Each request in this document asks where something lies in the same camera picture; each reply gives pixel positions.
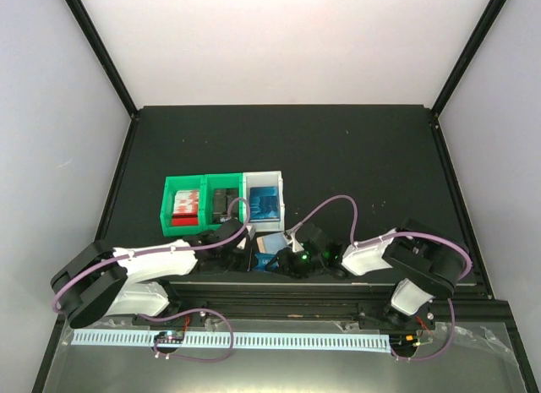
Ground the tan leather card holder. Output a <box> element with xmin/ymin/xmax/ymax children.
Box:
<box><xmin>256</xmin><ymin>232</ymin><xmax>292</xmax><ymax>255</ymax></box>

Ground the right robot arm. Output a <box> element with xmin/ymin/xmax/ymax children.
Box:
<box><xmin>261</xmin><ymin>220</ymin><xmax>473</xmax><ymax>330</ymax></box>

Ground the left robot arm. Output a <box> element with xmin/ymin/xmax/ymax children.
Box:
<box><xmin>50</xmin><ymin>218</ymin><xmax>254</xmax><ymax>329</ymax></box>

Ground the black card stack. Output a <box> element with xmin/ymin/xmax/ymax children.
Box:
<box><xmin>211</xmin><ymin>188</ymin><xmax>238</xmax><ymax>224</ymax></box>

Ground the blue card stack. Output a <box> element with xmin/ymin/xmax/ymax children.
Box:
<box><xmin>249</xmin><ymin>186</ymin><xmax>280</xmax><ymax>221</ymax></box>

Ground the red white card stack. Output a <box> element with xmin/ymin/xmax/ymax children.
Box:
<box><xmin>172</xmin><ymin>189</ymin><xmax>199</xmax><ymax>227</ymax></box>

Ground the green bin middle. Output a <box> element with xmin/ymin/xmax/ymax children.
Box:
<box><xmin>202</xmin><ymin>173</ymin><xmax>244</xmax><ymax>230</ymax></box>

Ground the green bin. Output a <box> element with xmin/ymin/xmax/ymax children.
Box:
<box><xmin>160</xmin><ymin>175</ymin><xmax>208</xmax><ymax>237</ymax></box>
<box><xmin>202</xmin><ymin>173</ymin><xmax>244</xmax><ymax>230</ymax></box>

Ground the white bin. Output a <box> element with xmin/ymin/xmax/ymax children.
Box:
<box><xmin>243</xmin><ymin>171</ymin><xmax>285</xmax><ymax>232</ymax></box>

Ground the green bin left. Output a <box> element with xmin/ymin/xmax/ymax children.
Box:
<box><xmin>160</xmin><ymin>175</ymin><xmax>208</xmax><ymax>237</ymax></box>

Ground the left circuit board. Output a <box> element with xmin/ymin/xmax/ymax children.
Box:
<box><xmin>154</xmin><ymin>330</ymin><xmax>184</xmax><ymax>345</ymax></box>

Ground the circuit board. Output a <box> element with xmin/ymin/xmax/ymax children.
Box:
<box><xmin>154</xmin><ymin>330</ymin><xmax>184</xmax><ymax>345</ymax></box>
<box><xmin>389</xmin><ymin>334</ymin><xmax>434</xmax><ymax>348</ymax></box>

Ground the right circuit board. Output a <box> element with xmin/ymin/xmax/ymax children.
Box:
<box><xmin>389</xmin><ymin>334</ymin><xmax>434</xmax><ymax>348</ymax></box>

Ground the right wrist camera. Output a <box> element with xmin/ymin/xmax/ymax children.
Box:
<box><xmin>283</xmin><ymin>230</ymin><xmax>300</xmax><ymax>248</ymax></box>

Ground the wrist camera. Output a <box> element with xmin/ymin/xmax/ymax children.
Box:
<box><xmin>238</xmin><ymin>225</ymin><xmax>256</xmax><ymax>249</ymax></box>
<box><xmin>283</xmin><ymin>230</ymin><xmax>300</xmax><ymax>248</ymax></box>

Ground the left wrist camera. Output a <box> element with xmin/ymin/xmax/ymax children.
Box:
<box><xmin>238</xmin><ymin>225</ymin><xmax>256</xmax><ymax>249</ymax></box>

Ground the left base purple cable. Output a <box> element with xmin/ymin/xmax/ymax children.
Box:
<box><xmin>145</xmin><ymin>307</ymin><xmax>236</xmax><ymax>363</ymax></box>

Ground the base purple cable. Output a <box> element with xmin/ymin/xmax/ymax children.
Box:
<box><xmin>145</xmin><ymin>307</ymin><xmax>236</xmax><ymax>363</ymax></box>
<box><xmin>391</xmin><ymin>297</ymin><xmax>456</xmax><ymax>363</ymax></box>

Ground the white slotted cable duct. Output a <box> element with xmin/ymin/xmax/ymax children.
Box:
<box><xmin>71</xmin><ymin>329</ymin><xmax>391</xmax><ymax>353</ymax></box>

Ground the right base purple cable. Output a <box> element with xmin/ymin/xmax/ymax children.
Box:
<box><xmin>391</xmin><ymin>297</ymin><xmax>456</xmax><ymax>363</ymax></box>

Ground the black frame post left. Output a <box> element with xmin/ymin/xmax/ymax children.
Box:
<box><xmin>64</xmin><ymin>0</ymin><xmax>139</xmax><ymax>119</ymax></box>

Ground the black frame post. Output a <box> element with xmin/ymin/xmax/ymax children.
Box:
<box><xmin>64</xmin><ymin>0</ymin><xmax>139</xmax><ymax>119</ymax></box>
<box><xmin>431</xmin><ymin>0</ymin><xmax>507</xmax><ymax>117</ymax></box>

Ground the black frame post right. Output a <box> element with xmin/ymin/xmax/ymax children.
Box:
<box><xmin>431</xmin><ymin>0</ymin><xmax>507</xmax><ymax>117</ymax></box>

